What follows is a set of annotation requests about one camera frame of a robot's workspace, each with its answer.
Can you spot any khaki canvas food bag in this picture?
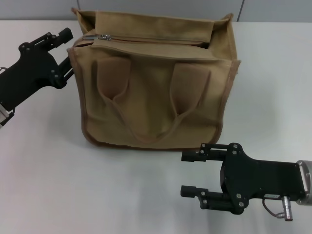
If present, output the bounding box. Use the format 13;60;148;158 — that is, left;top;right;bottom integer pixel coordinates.
67;7;242;150

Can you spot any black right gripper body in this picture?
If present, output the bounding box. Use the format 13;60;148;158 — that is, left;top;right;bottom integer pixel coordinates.
220;143;307;215

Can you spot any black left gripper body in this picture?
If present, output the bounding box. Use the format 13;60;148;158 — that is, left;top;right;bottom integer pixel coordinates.
0;43;67;112

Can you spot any right gripper connector with cable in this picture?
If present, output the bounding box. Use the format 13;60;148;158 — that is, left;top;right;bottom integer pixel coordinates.
262;196;297;221

